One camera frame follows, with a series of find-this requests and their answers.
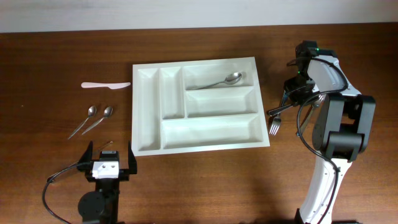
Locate metal tablespoon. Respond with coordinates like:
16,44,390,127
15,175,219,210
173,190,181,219
188,72,243,90

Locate small metal teaspoon right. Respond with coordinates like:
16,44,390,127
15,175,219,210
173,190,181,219
82,106,113,135

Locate metal fork with blue sheen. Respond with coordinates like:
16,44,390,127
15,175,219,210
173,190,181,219
269,93,288,136

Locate thin metal utensil near gripper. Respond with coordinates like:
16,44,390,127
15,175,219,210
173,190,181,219
47,141,113,182

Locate small metal teaspoon left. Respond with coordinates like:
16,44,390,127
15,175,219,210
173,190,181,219
68,105,97,139

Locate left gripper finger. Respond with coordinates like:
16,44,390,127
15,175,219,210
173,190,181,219
128,141,137,174
78,141,93,164

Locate left black cable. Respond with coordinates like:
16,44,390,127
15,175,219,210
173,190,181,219
42,164,85,224

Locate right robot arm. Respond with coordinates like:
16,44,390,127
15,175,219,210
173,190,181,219
282,40,376,223

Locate right black cable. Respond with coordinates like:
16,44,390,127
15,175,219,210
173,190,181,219
285,56,349,224

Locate pale pink plastic knife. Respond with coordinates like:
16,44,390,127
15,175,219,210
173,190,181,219
81,82,131,90

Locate small metal teaspoon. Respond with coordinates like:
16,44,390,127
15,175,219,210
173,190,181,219
68,105,97,139
82,106,113,135

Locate metal tablespoon crosswise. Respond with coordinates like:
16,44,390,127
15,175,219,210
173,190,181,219
267,96,323,116

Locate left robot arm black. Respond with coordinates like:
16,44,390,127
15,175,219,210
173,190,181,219
77,142,137,223

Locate black cable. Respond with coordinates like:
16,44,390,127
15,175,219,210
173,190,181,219
285,56,349,224
42,164,85,224

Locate white plastic cutlery tray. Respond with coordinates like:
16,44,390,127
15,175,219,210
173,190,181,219
131,57,270,156

